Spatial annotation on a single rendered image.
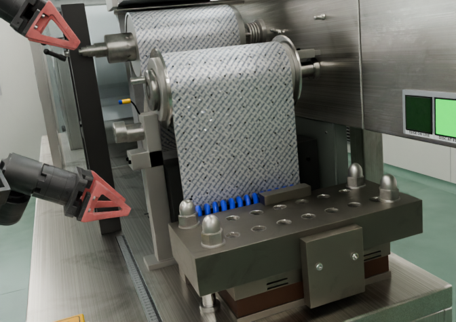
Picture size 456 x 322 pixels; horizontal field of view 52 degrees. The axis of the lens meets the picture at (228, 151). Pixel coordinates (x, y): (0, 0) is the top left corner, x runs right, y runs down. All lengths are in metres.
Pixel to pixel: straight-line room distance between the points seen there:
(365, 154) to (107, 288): 0.66
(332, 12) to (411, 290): 0.51
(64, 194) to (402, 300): 0.56
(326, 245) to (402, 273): 0.20
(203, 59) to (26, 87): 5.58
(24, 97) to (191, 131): 5.60
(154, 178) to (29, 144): 5.55
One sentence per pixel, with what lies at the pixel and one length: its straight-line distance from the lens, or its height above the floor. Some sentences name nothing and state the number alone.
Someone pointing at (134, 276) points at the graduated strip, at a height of 0.90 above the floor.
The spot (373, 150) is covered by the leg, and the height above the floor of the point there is 1.03.
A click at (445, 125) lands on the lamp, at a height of 1.17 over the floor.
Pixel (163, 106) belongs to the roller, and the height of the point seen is 1.22.
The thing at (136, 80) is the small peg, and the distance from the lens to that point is 0.87.
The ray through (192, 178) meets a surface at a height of 1.09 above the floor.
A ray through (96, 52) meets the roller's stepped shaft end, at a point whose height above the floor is 1.33.
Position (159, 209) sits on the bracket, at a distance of 0.94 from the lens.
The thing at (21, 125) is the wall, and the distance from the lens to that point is 6.41.
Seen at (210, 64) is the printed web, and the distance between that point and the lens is 0.85.
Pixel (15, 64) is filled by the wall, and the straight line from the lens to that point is 6.37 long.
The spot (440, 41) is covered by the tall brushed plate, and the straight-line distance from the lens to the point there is 0.73.
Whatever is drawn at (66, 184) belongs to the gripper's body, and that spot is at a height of 1.13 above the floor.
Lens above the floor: 1.32
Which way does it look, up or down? 13 degrees down
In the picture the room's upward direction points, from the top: 6 degrees counter-clockwise
